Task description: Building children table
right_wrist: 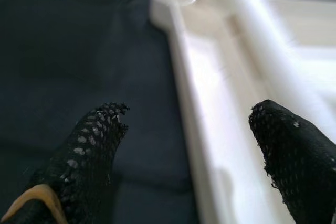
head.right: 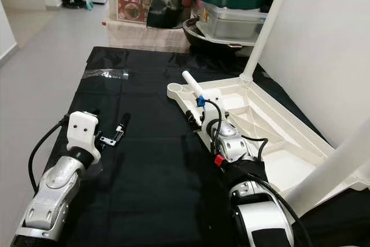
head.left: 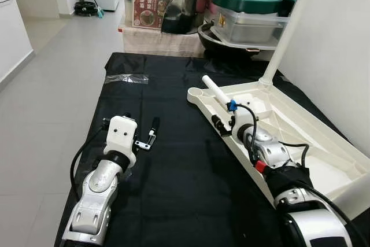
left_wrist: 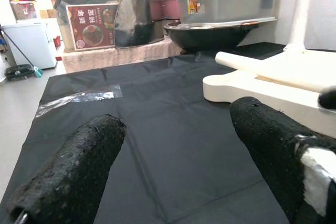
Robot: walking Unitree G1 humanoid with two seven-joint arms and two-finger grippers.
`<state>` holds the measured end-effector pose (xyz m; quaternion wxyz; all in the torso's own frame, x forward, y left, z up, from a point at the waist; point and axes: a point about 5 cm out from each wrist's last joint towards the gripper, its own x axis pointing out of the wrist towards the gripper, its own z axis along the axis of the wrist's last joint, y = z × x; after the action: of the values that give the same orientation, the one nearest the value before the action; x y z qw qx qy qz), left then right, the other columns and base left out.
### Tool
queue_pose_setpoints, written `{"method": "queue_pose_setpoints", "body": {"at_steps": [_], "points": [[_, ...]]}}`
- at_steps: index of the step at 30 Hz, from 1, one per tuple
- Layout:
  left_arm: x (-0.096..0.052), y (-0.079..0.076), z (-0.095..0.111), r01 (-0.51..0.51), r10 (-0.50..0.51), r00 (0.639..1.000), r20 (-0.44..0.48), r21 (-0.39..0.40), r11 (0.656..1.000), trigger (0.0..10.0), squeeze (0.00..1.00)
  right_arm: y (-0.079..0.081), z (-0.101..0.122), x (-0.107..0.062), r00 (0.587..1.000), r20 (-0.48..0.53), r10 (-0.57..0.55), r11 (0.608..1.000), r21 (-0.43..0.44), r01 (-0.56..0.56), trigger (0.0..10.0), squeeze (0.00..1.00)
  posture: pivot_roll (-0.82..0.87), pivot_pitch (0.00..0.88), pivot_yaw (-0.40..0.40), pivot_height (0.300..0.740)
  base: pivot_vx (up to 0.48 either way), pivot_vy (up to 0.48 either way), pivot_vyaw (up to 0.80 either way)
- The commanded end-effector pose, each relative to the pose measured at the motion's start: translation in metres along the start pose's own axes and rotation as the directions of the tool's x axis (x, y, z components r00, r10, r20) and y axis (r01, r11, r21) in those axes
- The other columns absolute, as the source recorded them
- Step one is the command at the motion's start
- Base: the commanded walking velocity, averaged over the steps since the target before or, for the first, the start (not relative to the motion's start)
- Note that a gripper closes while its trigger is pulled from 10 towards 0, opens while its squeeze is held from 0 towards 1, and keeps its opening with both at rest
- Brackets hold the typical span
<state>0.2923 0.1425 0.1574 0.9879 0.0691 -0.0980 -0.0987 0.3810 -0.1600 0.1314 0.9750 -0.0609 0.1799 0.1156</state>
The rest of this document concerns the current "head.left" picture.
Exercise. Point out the white plastic table top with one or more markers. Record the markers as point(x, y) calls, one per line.
point(300, 137)

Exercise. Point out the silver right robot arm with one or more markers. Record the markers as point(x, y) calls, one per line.
point(272, 154)

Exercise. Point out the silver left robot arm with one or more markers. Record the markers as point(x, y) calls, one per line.
point(95, 195)

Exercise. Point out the black tablecloth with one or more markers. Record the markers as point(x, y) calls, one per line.
point(173, 172)

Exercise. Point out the clear tape strip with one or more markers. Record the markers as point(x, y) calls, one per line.
point(127, 78)

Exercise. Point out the black wok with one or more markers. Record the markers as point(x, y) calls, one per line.
point(208, 41)

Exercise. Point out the clear plastic storage container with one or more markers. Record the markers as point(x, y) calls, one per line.
point(251, 27)

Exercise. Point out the red printed carton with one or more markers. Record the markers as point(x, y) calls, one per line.
point(149, 10)

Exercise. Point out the black glossy bag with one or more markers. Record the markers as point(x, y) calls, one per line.
point(180, 10)

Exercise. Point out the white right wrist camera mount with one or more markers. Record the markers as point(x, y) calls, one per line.
point(240, 122)

